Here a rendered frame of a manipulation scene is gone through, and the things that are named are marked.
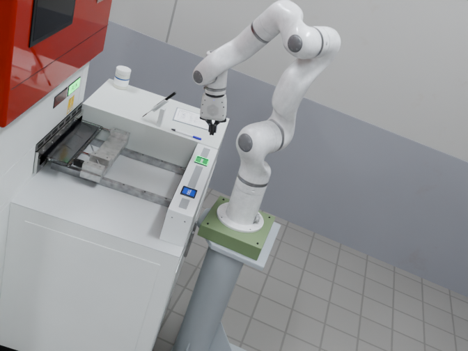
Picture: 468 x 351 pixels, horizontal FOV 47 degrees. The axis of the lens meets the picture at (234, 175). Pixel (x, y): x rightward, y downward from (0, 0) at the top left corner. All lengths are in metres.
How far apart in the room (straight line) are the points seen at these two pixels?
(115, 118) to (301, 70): 0.96
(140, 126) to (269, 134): 0.73
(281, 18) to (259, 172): 0.54
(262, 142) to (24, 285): 1.07
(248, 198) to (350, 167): 1.71
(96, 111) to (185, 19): 1.35
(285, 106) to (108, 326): 1.10
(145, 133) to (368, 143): 1.65
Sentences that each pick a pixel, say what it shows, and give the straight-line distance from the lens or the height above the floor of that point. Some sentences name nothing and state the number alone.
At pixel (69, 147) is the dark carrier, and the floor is 0.90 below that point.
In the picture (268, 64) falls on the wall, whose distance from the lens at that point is 3.50.
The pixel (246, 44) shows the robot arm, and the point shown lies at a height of 1.52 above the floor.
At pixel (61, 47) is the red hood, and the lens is 1.88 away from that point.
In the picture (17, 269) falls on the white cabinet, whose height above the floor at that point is 0.52.
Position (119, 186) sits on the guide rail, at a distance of 2.17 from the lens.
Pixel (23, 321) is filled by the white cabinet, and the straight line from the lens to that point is 2.39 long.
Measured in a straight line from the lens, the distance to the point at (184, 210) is 1.91.
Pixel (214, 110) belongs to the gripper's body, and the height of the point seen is 1.21.
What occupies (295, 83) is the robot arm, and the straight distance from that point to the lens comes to 1.80.
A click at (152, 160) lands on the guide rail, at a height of 0.84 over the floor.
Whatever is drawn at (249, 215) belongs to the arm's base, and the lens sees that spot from 2.05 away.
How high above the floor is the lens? 2.04
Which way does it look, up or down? 29 degrees down
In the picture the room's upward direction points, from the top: 19 degrees clockwise
